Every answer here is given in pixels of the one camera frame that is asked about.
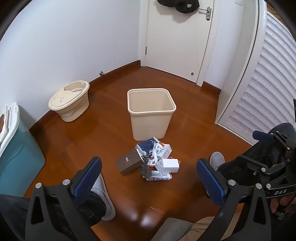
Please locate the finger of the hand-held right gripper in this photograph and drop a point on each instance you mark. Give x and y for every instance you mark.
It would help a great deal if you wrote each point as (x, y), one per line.
(252, 163)
(263, 136)

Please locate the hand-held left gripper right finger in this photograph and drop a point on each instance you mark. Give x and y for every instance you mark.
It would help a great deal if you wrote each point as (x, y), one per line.
(211, 180)

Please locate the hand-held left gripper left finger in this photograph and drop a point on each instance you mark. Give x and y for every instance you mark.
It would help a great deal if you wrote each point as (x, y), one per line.
(89, 176)

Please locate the steel wool scrubber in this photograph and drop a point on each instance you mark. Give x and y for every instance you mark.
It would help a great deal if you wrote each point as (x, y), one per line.
(145, 171)

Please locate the beige plastic waste bin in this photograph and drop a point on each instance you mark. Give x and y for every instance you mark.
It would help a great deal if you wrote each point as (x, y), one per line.
(150, 120)

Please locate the person's right hand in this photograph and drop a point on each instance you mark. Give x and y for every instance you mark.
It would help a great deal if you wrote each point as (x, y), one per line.
(276, 205)

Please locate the person's right leg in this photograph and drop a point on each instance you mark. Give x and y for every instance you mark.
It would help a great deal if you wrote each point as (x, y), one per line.
(233, 169)

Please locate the person's leg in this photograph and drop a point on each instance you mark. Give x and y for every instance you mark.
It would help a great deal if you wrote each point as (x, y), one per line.
(233, 169)
(13, 208)

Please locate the person's right slipper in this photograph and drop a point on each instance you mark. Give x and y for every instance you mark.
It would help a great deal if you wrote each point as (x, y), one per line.
(217, 160)

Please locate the person's slipper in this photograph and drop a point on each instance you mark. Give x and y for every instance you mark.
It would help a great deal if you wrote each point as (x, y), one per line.
(108, 206)
(217, 160)

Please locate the person's left slipper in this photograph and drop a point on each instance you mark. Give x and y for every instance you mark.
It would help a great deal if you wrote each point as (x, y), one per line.
(108, 206)

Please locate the brown cardboard box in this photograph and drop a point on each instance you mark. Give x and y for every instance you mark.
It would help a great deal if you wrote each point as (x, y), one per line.
(128, 163)

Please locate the plain white box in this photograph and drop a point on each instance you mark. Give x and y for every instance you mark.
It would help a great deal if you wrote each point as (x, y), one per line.
(170, 165)

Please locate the beige cloth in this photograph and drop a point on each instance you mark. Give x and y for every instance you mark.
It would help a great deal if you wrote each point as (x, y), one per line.
(208, 228)

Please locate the white printed carton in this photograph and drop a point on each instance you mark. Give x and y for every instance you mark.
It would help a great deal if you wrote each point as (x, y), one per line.
(167, 150)

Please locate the white printed plastic bag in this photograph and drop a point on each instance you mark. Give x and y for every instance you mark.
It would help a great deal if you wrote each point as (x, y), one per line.
(157, 151)

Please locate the grey fabric seat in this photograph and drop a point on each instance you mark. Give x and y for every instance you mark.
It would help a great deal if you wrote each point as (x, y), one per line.
(171, 229)

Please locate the dark blue packet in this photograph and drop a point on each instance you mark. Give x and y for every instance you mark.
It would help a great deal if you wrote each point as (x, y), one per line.
(145, 146)

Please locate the teal storage box white lid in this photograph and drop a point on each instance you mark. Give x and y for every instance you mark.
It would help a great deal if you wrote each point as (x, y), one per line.
(20, 162)

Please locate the beige mop bucket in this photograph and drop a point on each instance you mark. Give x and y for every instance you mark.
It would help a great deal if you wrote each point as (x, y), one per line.
(69, 104)

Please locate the person's left leg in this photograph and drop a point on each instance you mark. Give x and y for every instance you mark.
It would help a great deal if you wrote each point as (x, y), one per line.
(13, 208)

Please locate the black cap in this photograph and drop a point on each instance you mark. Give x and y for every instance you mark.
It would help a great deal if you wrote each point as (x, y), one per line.
(178, 5)

